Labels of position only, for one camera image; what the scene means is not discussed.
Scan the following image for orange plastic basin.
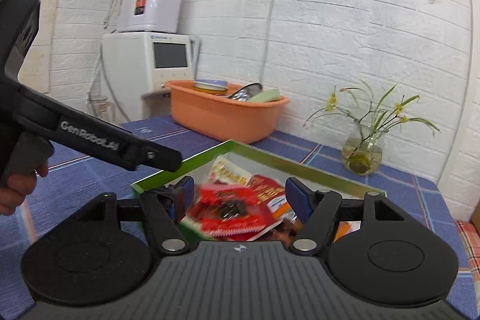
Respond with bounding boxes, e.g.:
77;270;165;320
166;79;290;144

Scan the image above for person's left hand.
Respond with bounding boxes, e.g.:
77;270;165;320
0;162;48;216

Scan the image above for steel pot lid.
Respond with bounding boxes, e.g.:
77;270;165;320
229;83;263;101

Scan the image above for orange plaid cloth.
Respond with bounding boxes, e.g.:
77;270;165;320
456;221;480;284

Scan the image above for white appliance with screen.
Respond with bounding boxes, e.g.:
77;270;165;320
101;32;201;121

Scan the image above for blue white bowl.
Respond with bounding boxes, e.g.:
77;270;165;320
193;79;228;95

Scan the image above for red snack packet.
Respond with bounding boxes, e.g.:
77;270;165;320
249;175;296;220
181;184;281;241

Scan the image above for glass vase with flowers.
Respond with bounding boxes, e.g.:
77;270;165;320
304;80;440;176

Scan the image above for green plate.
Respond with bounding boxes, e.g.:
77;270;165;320
248;88;281;103

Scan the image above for red flat snack packet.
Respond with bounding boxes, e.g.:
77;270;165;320
249;175;296;220

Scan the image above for green cardboard box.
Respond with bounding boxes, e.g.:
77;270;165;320
131;140;371;228

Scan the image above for clear tray snack pack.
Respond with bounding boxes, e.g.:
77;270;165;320
206;156;253;187

